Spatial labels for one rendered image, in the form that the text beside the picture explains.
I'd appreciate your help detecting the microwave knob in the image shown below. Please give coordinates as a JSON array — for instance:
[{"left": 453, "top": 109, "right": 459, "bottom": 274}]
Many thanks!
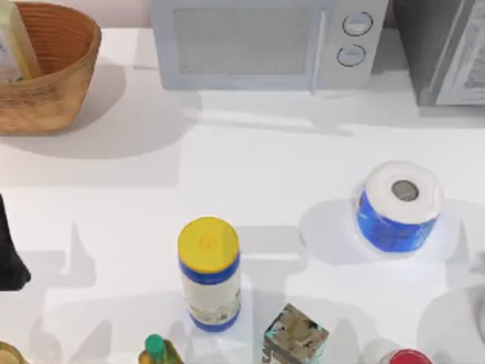
[
  {"left": 336, "top": 43, "right": 367, "bottom": 68},
  {"left": 342, "top": 11, "right": 374, "bottom": 37}
]

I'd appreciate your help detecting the red capped container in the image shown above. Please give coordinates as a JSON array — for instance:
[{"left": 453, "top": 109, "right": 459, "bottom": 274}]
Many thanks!
[{"left": 380, "top": 349, "right": 435, "bottom": 364}]

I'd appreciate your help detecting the grey and teal carton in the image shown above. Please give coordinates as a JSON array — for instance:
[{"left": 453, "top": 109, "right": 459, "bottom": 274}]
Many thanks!
[{"left": 261, "top": 303, "right": 330, "bottom": 364}]

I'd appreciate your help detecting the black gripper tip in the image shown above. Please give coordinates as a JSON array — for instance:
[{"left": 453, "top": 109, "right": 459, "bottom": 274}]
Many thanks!
[{"left": 0, "top": 193, "right": 32, "bottom": 293}]

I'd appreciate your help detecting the pale yellow carton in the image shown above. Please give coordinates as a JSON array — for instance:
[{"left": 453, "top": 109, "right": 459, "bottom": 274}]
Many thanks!
[{"left": 0, "top": 0, "right": 42, "bottom": 83}]

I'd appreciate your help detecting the yellow capped white bottle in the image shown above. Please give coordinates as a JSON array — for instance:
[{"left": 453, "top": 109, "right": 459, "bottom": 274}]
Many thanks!
[{"left": 177, "top": 216, "right": 243, "bottom": 334}]

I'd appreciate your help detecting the green capped yellow bottle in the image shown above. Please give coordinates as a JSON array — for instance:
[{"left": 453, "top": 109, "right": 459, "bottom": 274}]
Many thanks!
[{"left": 137, "top": 334, "right": 186, "bottom": 364}]

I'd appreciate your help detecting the blue wrapped paper roll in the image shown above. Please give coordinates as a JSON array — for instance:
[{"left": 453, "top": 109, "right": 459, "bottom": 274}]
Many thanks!
[{"left": 355, "top": 160, "right": 445, "bottom": 254}]

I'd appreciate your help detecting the pale microwave oven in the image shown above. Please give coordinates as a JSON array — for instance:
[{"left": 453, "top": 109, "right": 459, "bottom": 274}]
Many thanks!
[{"left": 150, "top": 0, "right": 390, "bottom": 96}]

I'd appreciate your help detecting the woven wooden basket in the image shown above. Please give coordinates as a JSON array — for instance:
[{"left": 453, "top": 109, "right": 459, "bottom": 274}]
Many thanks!
[{"left": 0, "top": 2, "right": 102, "bottom": 136}]

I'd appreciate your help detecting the tan round object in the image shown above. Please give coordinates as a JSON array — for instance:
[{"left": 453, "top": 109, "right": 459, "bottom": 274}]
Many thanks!
[{"left": 0, "top": 340, "right": 30, "bottom": 364}]

